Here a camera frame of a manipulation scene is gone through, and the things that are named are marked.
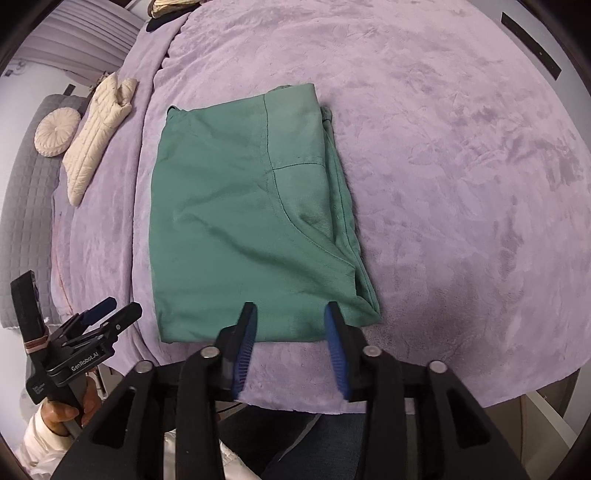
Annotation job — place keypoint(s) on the black strip on wall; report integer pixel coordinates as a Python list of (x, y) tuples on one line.
[(532, 46)]

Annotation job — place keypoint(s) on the grey pleated curtain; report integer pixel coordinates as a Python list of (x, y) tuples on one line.
[(85, 39)]

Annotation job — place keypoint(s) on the green short-sleeve shirt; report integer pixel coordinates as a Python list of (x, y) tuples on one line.
[(249, 203)]

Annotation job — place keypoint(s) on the tan striped garment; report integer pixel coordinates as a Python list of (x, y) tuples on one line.
[(157, 8)]

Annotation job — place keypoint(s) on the lavender plush bed blanket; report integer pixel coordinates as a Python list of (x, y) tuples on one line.
[(470, 180)]

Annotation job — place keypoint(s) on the person's left hand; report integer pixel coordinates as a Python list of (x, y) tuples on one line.
[(55, 414)]

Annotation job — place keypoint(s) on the round cream pillow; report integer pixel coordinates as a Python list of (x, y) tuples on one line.
[(56, 131)]

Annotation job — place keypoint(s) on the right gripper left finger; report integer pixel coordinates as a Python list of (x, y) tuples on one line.
[(125, 438)]

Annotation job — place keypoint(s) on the cream quilted jacket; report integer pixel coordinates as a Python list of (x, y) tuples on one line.
[(109, 106)]

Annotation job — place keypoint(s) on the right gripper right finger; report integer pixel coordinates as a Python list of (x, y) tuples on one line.
[(456, 439)]

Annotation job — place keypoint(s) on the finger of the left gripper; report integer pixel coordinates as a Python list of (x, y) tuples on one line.
[(119, 321), (99, 311)]

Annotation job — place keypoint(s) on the black garment under tan one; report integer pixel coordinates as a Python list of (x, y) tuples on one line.
[(156, 23)]

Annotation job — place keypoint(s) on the white sleeve forearm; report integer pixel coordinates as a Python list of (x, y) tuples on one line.
[(41, 450)]

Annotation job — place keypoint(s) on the grey quilted headboard cushion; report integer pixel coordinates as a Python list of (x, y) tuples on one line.
[(27, 213)]

